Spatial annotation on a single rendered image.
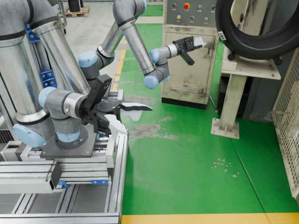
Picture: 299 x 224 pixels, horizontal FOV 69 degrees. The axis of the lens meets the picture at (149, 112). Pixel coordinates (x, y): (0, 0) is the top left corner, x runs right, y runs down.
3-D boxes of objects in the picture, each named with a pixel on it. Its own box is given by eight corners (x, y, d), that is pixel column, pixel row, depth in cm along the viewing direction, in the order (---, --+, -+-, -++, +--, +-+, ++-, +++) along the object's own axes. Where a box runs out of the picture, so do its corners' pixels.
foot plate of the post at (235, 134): (212, 118, 237) (213, 115, 235) (238, 123, 230) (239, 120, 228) (210, 134, 216) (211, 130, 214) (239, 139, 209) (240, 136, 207)
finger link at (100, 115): (121, 125, 57) (109, 111, 63) (121, 119, 56) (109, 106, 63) (103, 129, 55) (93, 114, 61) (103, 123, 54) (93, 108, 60)
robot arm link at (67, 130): (90, 128, 83) (86, 104, 76) (70, 147, 74) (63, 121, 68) (74, 122, 85) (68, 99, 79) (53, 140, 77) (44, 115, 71)
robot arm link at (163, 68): (153, 84, 128) (149, 66, 122) (160, 77, 136) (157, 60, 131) (165, 85, 124) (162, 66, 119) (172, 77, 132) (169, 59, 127)
